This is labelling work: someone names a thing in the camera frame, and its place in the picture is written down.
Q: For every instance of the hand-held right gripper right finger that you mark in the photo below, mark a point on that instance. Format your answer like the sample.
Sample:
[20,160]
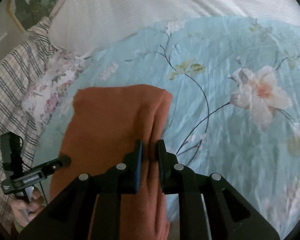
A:
[162,162]

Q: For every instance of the plaid checked blanket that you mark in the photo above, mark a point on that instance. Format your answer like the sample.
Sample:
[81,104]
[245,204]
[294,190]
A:
[7,85]

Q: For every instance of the light blue floral bedsheet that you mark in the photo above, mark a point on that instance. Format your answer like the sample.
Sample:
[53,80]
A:
[227,155]

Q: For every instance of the white ribbed pillow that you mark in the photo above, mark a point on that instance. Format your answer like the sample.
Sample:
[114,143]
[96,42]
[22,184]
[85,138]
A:
[140,2]

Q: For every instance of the rust orange knit sweater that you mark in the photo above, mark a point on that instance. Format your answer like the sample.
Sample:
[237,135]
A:
[110,120]

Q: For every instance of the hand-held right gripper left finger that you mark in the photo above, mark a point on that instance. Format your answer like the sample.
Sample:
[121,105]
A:
[139,167]

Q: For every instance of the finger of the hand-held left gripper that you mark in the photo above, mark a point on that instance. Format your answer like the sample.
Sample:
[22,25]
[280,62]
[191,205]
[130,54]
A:
[61,162]

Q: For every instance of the white floral pillow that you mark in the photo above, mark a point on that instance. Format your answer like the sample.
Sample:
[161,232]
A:
[52,87]

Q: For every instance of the person's left hand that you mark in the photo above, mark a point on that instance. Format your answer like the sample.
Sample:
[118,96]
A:
[36,205]

